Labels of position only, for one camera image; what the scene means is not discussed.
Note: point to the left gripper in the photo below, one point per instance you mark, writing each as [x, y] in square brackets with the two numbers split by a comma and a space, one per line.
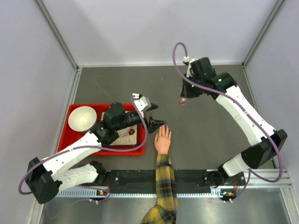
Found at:
[153, 124]

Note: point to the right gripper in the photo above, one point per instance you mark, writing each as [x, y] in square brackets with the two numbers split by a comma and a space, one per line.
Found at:
[186, 93]

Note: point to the pink nail polish bottle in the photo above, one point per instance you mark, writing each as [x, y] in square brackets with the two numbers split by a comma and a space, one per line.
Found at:
[182, 101]

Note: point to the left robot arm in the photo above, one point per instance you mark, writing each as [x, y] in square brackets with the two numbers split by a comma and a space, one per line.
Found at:
[49, 176]

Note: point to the yellow plaid sleeve forearm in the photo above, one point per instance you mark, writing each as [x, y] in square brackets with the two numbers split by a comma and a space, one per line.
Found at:
[165, 209]

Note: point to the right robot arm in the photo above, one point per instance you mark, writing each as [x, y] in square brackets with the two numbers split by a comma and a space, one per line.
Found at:
[263, 138]

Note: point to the mannequin hand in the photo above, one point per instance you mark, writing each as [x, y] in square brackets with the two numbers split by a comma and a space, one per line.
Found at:
[162, 140]

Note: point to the floral square plate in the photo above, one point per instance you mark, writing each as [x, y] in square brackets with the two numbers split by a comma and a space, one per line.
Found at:
[127, 137]

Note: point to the white bowl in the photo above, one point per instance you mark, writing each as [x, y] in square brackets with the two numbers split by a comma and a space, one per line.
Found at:
[82, 119]

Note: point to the red plastic tray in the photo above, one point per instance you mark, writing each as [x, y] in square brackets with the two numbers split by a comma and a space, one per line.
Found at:
[69, 136]

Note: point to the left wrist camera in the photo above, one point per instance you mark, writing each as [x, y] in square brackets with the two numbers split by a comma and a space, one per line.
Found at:
[141, 102]

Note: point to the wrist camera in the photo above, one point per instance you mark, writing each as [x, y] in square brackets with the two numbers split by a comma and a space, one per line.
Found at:
[188, 62]
[141, 102]

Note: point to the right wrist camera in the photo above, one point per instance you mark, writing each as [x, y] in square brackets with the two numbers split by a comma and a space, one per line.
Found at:
[188, 62]

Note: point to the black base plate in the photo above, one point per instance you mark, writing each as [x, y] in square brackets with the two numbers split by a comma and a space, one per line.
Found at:
[144, 181]

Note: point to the aluminium frame rail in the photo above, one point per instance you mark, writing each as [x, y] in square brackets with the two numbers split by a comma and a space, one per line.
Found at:
[223, 193]

